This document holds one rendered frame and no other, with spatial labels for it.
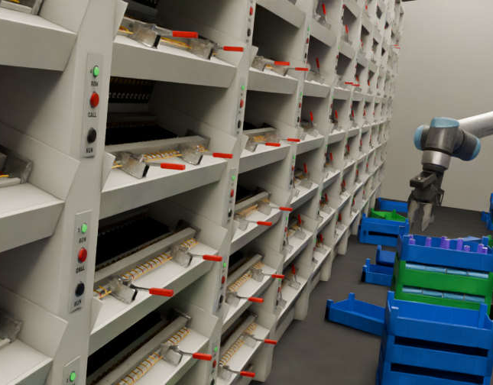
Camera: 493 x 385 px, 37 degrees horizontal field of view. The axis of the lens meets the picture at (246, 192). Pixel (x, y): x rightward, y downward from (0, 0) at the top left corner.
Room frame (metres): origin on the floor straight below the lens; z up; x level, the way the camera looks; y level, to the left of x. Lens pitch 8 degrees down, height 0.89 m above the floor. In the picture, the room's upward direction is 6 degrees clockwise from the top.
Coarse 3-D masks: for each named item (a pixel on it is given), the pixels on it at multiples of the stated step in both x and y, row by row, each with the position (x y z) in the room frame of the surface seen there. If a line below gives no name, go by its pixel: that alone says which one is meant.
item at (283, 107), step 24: (264, 24) 2.24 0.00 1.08; (288, 24) 2.22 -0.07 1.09; (288, 48) 2.22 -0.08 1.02; (264, 96) 2.24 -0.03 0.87; (288, 96) 2.22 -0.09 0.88; (288, 120) 2.22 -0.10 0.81; (264, 168) 2.23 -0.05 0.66; (288, 168) 2.21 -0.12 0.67; (288, 216) 2.30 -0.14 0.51; (264, 240) 2.22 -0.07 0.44; (264, 360) 2.21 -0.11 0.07
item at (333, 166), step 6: (330, 156) 3.40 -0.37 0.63; (330, 162) 3.57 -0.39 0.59; (336, 162) 3.58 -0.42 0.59; (342, 162) 3.57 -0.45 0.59; (330, 168) 3.40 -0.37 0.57; (336, 168) 3.41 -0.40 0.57; (324, 174) 2.99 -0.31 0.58; (330, 174) 3.30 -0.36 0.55; (336, 174) 3.43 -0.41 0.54; (324, 180) 3.06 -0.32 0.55; (330, 180) 3.27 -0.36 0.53; (324, 186) 3.13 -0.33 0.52
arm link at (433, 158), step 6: (426, 150) 2.45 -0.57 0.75; (432, 150) 2.43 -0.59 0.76; (426, 156) 2.44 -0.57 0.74; (432, 156) 2.42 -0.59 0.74; (438, 156) 2.41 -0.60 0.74; (444, 156) 2.42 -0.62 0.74; (426, 162) 2.43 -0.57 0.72; (432, 162) 2.41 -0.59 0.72; (438, 162) 2.41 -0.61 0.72; (444, 162) 2.42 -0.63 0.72; (444, 168) 2.43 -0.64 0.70
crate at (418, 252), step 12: (408, 240) 2.35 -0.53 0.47; (420, 240) 2.54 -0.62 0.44; (432, 240) 2.53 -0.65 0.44; (456, 240) 2.52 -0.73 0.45; (408, 252) 2.35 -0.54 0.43; (420, 252) 2.35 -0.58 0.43; (432, 252) 2.34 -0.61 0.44; (444, 252) 2.34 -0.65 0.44; (456, 252) 2.33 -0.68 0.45; (468, 252) 2.33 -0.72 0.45; (492, 252) 2.32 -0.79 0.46; (444, 264) 2.34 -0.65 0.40; (456, 264) 2.33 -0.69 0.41; (468, 264) 2.33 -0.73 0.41; (480, 264) 2.32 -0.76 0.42; (492, 264) 2.32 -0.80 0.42
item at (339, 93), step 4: (336, 76) 2.99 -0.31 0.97; (340, 76) 3.59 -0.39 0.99; (344, 76) 3.58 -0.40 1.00; (336, 80) 2.98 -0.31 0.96; (340, 80) 3.57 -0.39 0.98; (344, 80) 3.58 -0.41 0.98; (348, 80) 3.58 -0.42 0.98; (352, 80) 3.57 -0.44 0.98; (336, 88) 3.06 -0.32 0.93; (340, 88) 3.28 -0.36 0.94; (348, 88) 3.58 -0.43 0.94; (336, 92) 3.12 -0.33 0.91; (340, 92) 3.23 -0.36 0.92; (344, 92) 3.36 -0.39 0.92; (348, 92) 3.49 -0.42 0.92; (336, 96) 3.17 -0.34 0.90; (340, 96) 3.29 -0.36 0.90; (344, 96) 3.42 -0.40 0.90; (348, 96) 3.56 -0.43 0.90
